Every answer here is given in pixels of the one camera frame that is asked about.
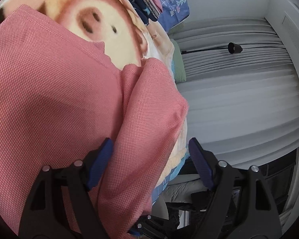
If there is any pink knit garment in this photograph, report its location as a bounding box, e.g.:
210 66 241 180
0 5 188 238

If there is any grey pleated curtain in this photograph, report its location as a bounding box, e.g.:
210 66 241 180
171 18 299 168

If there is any green pillow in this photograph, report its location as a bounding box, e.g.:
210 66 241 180
171 39 186 83

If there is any black stand with cone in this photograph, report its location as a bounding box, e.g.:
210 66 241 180
181 42 243 55

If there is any blue patterned bed sheet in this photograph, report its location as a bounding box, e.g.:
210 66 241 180
158 0 190 32

